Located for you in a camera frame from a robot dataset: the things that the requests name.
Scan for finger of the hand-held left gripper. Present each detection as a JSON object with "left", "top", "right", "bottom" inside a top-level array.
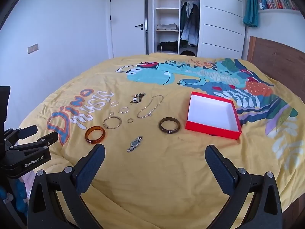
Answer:
[
  {"left": 8, "top": 132, "right": 59, "bottom": 154},
  {"left": 3, "top": 125, "right": 39, "bottom": 146}
]

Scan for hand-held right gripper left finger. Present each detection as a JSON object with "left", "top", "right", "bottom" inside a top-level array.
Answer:
[{"left": 27, "top": 144, "right": 106, "bottom": 229}]

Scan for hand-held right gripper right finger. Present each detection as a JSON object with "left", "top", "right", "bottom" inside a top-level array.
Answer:
[{"left": 205, "top": 144, "right": 284, "bottom": 229}]

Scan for red cardboard box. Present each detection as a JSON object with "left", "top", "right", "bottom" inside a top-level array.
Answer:
[{"left": 185, "top": 91, "right": 242, "bottom": 140}]

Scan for dark brown bangle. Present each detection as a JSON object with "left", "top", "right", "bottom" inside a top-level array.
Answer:
[{"left": 158, "top": 117, "right": 181, "bottom": 135}]

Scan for rhinestone chain necklace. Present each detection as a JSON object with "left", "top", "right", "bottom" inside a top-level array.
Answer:
[{"left": 137, "top": 95, "right": 165, "bottom": 119}]

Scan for person's left hand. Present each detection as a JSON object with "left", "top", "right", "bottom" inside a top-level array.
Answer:
[{"left": 0, "top": 178, "right": 27, "bottom": 214}]

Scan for amber bangle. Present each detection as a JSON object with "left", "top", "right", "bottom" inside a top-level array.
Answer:
[{"left": 85, "top": 126, "right": 106, "bottom": 145}]

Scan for thin gold bangle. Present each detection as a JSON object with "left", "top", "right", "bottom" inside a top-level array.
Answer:
[{"left": 103, "top": 116, "right": 122, "bottom": 130}]

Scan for silver wristwatch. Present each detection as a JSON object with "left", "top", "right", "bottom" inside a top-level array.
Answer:
[{"left": 127, "top": 135, "right": 143, "bottom": 153}]

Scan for yellow dinosaur printed blanket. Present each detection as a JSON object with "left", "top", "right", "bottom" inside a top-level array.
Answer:
[{"left": 18, "top": 52, "right": 305, "bottom": 229}]

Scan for wooden headboard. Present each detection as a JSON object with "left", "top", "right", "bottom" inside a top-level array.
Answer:
[{"left": 246, "top": 36, "right": 305, "bottom": 93}]

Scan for folded dark clothes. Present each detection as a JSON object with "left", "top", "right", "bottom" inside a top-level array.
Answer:
[{"left": 158, "top": 41, "right": 179, "bottom": 52}]

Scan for white door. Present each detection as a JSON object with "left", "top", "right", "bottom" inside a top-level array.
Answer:
[{"left": 110, "top": 0, "right": 146, "bottom": 58}]

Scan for hanging jacket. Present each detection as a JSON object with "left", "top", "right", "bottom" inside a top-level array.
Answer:
[{"left": 180, "top": 0, "right": 200, "bottom": 46}]

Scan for folded beige clothes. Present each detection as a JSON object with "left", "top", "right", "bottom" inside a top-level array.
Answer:
[{"left": 157, "top": 23, "right": 178, "bottom": 31}]

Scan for white wardrobe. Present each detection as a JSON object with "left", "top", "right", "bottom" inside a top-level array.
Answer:
[{"left": 152, "top": 0, "right": 247, "bottom": 60}]

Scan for teal curtain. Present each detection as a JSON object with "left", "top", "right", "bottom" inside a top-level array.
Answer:
[{"left": 242, "top": 0, "right": 259, "bottom": 27}]

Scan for brown beaded bracelet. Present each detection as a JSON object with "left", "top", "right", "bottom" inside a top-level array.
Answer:
[{"left": 130, "top": 93, "right": 146, "bottom": 105}]

